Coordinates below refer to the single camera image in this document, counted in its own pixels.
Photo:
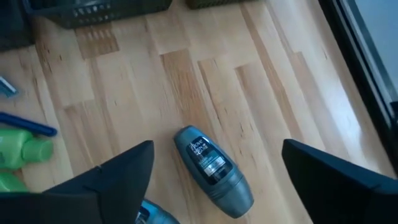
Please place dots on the green travel shampoo bottle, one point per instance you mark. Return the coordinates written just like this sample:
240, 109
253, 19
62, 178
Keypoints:
9, 183
18, 149

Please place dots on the black aluminium table frame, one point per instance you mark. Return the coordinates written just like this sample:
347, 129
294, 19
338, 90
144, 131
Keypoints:
354, 62

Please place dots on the grey Dove roll-on deodorant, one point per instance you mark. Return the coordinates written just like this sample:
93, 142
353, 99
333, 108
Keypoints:
214, 174
155, 216

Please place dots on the light blue disposable razor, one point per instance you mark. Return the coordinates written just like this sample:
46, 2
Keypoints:
6, 87

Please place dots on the black slotted plastic basket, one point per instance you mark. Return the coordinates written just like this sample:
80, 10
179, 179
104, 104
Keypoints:
211, 3
93, 14

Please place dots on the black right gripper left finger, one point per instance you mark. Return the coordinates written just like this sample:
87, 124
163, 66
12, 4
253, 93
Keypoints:
102, 189

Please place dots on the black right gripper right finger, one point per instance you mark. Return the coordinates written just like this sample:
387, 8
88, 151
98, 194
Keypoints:
342, 193

